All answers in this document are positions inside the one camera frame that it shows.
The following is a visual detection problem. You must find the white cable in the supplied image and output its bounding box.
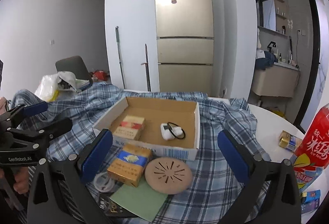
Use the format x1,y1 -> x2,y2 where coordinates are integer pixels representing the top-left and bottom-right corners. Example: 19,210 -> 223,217
93,172 -> 117,193

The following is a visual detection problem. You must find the gold blue cigarette pack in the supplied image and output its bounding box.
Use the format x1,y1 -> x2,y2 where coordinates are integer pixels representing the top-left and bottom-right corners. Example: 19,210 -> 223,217
107,144 -> 152,187

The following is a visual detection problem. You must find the red beige cigarette pack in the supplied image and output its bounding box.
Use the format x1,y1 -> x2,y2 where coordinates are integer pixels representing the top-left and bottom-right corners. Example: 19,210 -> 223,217
114,115 -> 145,140

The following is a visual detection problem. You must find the green paper card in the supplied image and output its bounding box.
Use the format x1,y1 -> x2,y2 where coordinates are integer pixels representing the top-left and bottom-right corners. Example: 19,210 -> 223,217
110,181 -> 168,222

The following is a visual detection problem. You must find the round beige slotted disc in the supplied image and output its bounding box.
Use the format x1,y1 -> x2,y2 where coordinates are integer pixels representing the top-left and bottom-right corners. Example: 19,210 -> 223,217
144,157 -> 192,195

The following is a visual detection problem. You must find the white earbud case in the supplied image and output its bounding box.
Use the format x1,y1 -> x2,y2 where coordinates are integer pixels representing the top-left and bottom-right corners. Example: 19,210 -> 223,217
160,122 -> 186,141

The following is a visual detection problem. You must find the person's left hand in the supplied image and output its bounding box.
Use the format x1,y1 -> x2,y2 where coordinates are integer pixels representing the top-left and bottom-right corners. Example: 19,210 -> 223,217
0,96 -> 30,196

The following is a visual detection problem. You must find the white yellow plastic bag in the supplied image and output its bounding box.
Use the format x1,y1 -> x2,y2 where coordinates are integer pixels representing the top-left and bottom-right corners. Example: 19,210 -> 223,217
34,71 -> 90,102

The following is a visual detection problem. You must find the dark purple small box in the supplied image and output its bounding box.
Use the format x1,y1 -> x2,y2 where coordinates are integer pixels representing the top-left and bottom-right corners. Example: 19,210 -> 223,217
301,190 -> 321,214

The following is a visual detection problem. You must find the red ice tea bottle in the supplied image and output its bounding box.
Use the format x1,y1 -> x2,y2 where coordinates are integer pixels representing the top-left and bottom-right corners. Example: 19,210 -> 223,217
291,105 -> 329,192

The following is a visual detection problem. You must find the black gold packet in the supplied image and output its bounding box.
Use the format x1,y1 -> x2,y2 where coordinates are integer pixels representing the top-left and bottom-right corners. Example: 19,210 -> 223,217
98,193 -> 137,218

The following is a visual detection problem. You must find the small gold blue box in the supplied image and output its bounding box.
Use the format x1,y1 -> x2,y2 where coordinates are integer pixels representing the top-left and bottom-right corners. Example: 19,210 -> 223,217
279,130 -> 302,153

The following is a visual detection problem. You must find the blue plaid cloth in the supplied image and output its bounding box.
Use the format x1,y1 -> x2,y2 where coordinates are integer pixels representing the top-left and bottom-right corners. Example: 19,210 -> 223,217
20,82 -> 270,223

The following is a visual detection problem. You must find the grey chair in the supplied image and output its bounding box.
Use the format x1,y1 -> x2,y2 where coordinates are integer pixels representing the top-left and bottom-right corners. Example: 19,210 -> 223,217
55,56 -> 93,85

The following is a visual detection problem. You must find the red object on floor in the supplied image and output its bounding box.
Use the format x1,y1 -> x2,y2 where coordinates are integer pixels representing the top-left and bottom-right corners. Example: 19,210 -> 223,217
89,70 -> 109,82

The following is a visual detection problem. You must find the white cardboard tray box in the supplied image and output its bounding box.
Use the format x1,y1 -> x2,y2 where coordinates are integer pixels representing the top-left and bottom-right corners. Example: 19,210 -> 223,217
93,97 -> 201,161

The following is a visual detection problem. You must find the beige sink cabinet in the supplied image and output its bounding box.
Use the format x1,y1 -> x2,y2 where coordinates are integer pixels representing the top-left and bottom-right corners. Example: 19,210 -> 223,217
251,63 -> 299,97

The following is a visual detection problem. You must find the dark blue cloth on counter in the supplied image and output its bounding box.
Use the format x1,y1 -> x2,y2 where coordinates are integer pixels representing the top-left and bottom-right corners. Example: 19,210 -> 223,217
255,49 -> 278,70

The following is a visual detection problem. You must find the gold three-door refrigerator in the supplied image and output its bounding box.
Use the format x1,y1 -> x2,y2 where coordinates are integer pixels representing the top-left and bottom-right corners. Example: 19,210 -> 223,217
155,0 -> 214,94

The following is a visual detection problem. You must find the grey mop handle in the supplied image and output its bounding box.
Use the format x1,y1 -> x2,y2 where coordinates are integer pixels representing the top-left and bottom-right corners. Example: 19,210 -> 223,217
115,26 -> 126,89

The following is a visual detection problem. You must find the dark broom handle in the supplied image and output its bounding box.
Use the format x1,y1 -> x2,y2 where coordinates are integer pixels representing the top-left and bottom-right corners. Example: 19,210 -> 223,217
141,44 -> 151,92

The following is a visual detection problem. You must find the wall mirror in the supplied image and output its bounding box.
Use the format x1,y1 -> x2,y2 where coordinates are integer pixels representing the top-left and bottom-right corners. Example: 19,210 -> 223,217
259,0 -> 276,31

